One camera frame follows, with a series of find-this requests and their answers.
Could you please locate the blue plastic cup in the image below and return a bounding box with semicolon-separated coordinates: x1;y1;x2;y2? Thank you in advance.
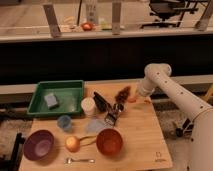
57;115;71;132

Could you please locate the purple bowl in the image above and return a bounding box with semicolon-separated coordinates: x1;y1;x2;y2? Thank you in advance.
23;130;54;161

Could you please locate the silver fork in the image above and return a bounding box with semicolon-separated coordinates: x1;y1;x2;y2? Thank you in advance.
65;158;95;164

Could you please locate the blue sponge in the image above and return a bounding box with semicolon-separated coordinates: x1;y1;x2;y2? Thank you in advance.
44;93;59;109

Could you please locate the yellow onion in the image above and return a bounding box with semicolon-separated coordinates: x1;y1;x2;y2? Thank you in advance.
65;136;80;152

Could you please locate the gold spoon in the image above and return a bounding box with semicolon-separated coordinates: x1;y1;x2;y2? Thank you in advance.
80;135;96;146

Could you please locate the brown pinecone brush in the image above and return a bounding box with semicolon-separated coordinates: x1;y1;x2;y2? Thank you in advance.
115;86;131;103

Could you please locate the red bowl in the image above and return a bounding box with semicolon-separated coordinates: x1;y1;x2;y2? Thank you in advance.
96;129;123;156

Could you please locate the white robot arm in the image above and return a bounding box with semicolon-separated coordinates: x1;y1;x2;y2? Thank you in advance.
136;63;213;171

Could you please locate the white cup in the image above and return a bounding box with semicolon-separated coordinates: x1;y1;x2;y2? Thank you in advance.
81;97;95;116

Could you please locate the clear plastic lid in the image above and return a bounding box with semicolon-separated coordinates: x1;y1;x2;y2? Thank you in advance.
86;119;106;133

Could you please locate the black stand base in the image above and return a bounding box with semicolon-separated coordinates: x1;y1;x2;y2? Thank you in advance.
175;119;194;137

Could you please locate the red apple background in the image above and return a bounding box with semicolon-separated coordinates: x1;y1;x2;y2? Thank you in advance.
81;22;93;31

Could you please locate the black office chair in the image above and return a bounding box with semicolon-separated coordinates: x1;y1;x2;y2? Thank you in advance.
141;0;198;29

